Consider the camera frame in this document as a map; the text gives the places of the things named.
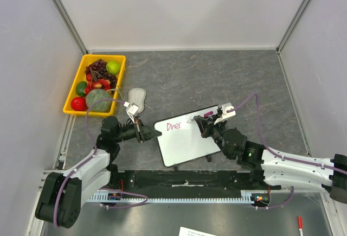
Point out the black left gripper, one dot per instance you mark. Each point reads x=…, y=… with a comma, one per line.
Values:
x=145, y=133

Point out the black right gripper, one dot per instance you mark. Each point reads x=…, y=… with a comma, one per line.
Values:
x=206, y=126

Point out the white marker with magenta cap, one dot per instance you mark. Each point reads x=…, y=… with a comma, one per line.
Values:
x=198, y=118

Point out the small black framed whiteboard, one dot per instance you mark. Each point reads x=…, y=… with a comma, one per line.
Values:
x=181, y=139

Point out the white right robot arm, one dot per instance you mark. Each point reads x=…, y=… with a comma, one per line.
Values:
x=273, y=167

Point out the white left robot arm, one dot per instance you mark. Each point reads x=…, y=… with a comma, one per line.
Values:
x=63, y=194

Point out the grey whiteboard eraser sponge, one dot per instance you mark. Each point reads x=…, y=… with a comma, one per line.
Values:
x=137, y=96

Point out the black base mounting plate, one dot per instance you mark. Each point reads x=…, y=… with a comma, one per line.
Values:
x=184, y=183

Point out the green netted melon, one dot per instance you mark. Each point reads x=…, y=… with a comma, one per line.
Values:
x=96, y=100

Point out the red strawberries cluster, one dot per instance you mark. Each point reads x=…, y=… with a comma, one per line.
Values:
x=98, y=84

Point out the light green apple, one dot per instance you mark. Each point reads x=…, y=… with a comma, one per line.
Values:
x=113, y=67

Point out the red apple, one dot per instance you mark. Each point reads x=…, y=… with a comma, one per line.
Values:
x=78, y=104

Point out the purple grape bunch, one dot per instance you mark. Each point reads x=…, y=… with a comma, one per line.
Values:
x=97, y=70

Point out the dark green lime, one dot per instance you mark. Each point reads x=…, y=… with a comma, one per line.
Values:
x=80, y=88

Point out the yellow plastic fruit tray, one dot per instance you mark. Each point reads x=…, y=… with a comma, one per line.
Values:
x=80, y=76

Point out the white paper sheet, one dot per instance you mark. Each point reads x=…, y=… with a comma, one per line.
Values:
x=183, y=231

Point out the red capped marker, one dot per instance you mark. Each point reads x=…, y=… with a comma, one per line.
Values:
x=300, y=226

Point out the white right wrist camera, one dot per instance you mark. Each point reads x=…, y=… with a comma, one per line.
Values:
x=224, y=112

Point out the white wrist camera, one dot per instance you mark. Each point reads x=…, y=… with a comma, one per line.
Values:
x=131, y=110
x=224, y=112

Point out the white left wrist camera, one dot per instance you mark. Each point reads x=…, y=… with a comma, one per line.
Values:
x=131, y=110

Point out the white toothed cable duct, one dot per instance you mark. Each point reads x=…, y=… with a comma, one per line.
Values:
x=104, y=196

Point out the aluminium left corner post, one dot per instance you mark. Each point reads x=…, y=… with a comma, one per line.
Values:
x=70, y=25

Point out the aluminium corner post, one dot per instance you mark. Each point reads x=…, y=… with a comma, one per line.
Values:
x=70, y=25
x=293, y=24

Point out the aluminium right corner post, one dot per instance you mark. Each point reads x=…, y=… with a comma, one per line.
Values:
x=293, y=24

